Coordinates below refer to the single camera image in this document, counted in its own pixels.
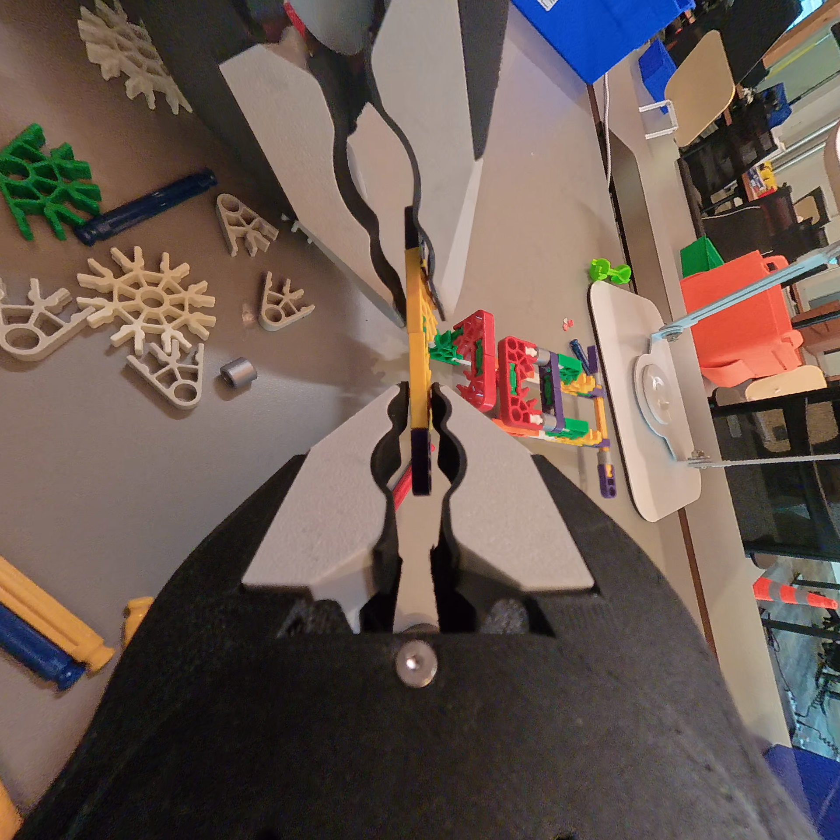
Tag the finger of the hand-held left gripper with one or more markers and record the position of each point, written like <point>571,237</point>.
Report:
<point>433,98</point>
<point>289,131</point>

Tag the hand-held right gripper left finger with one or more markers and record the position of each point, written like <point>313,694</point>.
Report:
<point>315,525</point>

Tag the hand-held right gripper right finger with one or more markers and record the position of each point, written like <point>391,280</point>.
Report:
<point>518,525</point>

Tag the light grey wedge connector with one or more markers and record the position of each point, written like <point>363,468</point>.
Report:
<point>170,377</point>
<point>243,226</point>
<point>29,325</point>
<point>283,305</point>

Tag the purple and yellow rod assembly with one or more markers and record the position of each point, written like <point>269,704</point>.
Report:
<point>600,420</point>

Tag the blue rod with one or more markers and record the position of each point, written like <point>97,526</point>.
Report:
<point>148,207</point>
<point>33,649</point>

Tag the grey spacer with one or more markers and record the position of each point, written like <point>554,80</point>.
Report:
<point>237,372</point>

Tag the white document stand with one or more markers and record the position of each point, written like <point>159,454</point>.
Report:
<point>646,407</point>

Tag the green fan connector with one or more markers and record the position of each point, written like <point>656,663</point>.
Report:
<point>46,180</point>

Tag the small blue bin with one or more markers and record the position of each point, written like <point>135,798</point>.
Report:
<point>656,65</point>

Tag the lime green double-ended connector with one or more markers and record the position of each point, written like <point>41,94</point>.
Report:
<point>610,271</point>

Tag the beige rounded board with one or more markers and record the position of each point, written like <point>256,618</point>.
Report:
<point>699,85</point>

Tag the orange striped traffic cone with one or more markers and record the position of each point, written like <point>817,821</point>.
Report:
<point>797,594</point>

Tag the orange plastic crate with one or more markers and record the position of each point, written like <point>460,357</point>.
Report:
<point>741,321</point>

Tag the green plastic crate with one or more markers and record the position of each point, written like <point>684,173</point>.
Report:
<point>702,256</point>

